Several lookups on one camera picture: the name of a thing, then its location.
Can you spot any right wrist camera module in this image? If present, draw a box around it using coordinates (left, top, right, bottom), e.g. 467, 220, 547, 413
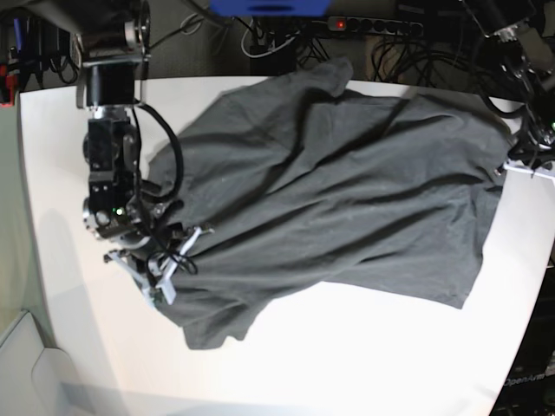
144, 288, 167, 309

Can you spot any red black clamp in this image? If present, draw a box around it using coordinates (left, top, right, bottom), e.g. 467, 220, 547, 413
0, 62, 19, 107

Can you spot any black power strip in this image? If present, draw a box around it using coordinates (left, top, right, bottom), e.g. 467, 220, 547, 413
327, 16, 424, 37

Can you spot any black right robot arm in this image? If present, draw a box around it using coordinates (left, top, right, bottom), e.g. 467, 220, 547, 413
22, 1, 207, 307

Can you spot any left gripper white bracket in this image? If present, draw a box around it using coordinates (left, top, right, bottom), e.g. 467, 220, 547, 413
494, 147, 554, 179

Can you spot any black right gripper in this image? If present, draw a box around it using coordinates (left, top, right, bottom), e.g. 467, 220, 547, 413
103, 224, 214, 303

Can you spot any blue plastic box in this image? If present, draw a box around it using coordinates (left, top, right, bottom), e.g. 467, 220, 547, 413
210, 0, 331, 16

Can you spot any dark grey t-shirt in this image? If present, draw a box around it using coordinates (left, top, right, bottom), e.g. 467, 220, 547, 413
160, 59, 509, 350

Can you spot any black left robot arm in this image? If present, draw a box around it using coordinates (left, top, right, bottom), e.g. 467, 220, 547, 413
462, 1, 554, 180

